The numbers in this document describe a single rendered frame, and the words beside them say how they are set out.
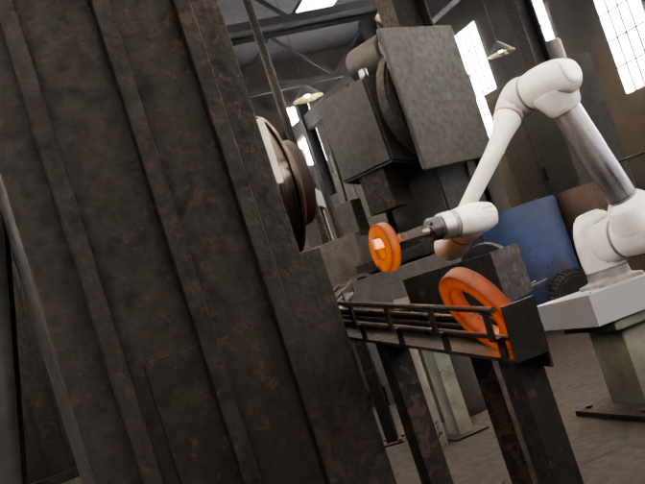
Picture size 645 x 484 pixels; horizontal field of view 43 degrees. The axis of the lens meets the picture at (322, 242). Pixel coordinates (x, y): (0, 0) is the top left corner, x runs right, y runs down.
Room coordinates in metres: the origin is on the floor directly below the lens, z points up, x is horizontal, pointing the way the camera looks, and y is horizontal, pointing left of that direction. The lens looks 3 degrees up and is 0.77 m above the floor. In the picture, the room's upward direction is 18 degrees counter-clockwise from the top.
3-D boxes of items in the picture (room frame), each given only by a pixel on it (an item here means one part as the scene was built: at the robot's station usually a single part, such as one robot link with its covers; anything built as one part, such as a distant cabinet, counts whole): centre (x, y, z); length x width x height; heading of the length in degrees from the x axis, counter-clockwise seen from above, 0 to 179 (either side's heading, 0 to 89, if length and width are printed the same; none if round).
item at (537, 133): (7.45, -2.30, 1.00); 0.80 x 0.63 x 2.00; 27
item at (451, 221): (2.64, -0.39, 0.83); 0.09 x 0.06 x 0.09; 22
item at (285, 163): (2.62, 0.13, 1.11); 0.47 x 0.06 x 0.47; 22
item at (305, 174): (2.66, 0.04, 1.11); 0.28 x 0.06 x 0.28; 22
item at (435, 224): (2.61, -0.32, 0.83); 0.09 x 0.08 x 0.07; 112
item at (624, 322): (3.07, -0.97, 0.33); 0.32 x 0.32 x 0.04; 18
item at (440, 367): (3.52, -0.31, 0.31); 0.24 x 0.16 x 0.62; 22
